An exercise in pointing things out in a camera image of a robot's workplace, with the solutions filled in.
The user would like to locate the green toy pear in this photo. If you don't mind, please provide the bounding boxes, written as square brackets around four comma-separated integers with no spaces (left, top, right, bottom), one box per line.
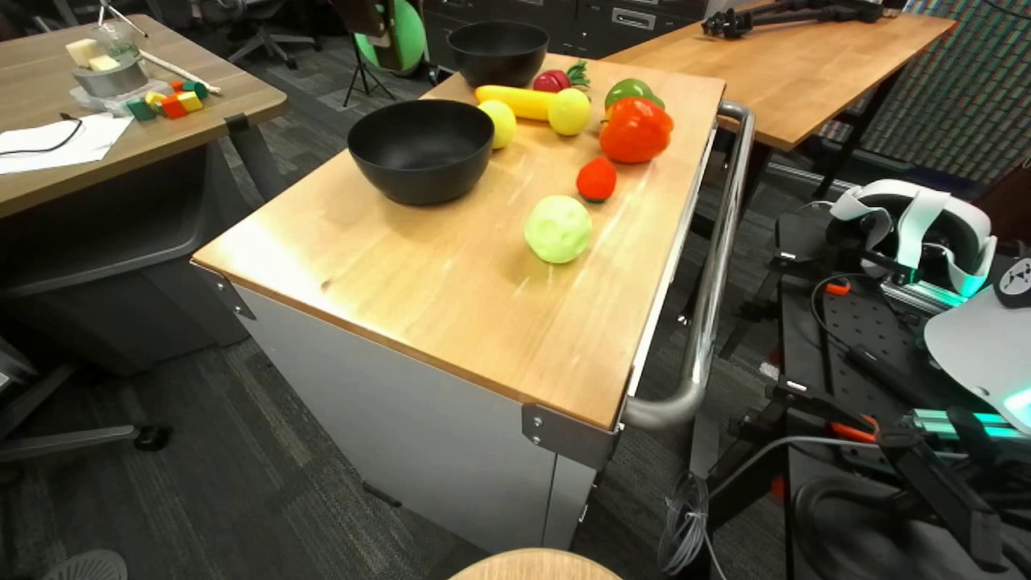
[604,74,666,113]

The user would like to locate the dark ribbed panel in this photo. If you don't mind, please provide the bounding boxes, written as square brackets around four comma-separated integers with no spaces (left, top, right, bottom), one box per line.
[856,0,1031,190]

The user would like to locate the black tripod device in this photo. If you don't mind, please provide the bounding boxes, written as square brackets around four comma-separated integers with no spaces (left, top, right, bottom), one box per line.
[698,0,888,43]

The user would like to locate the white cart wooden top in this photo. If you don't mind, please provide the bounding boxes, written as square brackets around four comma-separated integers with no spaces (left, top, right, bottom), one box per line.
[189,50,759,559]

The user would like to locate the light green toy cabbage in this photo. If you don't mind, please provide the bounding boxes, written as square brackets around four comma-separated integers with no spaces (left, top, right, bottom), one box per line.
[523,193,595,267]

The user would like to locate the wooden office desk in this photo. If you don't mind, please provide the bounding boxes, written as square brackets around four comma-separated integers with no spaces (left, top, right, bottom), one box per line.
[0,10,289,382]

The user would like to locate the black equipment case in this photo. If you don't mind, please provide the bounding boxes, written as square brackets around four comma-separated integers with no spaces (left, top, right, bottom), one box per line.
[423,0,712,61]

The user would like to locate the round wooden stool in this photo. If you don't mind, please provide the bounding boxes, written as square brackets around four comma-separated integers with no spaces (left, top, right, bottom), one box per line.
[448,545,624,580]

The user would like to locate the white VR headset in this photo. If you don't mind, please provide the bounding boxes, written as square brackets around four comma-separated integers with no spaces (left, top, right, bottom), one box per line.
[824,174,1002,317]

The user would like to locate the red toy radish green leaves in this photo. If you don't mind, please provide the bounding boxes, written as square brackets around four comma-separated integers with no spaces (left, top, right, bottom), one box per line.
[529,57,593,96]

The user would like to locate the orange handled clamp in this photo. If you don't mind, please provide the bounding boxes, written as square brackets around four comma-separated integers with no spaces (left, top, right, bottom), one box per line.
[824,417,884,446]

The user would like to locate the plain wooden table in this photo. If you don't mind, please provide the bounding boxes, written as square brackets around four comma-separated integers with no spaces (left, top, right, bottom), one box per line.
[604,3,961,212]

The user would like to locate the thin white rod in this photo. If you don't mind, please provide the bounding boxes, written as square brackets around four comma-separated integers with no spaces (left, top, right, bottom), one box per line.
[134,47,227,96]

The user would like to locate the white curved device housing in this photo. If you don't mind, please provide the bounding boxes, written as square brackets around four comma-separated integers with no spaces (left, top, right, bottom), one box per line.
[923,285,1031,440]

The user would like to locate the black office chair base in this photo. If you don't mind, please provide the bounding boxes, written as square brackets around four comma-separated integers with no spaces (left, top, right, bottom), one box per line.
[0,334,174,464]

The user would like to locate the white paper sheets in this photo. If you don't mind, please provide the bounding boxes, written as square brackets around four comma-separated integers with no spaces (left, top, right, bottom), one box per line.
[0,110,134,178]

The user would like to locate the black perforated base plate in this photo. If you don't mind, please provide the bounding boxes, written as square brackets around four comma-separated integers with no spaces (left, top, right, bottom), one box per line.
[775,202,1031,580]

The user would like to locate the clear plastic container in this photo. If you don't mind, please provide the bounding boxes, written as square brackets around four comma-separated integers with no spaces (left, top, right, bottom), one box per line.
[66,19,153,100]

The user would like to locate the metal cart handle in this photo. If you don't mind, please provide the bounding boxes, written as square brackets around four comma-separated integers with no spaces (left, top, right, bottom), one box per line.
[621,100,757,434]

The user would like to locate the yellow toy banana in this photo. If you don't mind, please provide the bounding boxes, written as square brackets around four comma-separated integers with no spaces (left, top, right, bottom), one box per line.
[474,80,561,122]

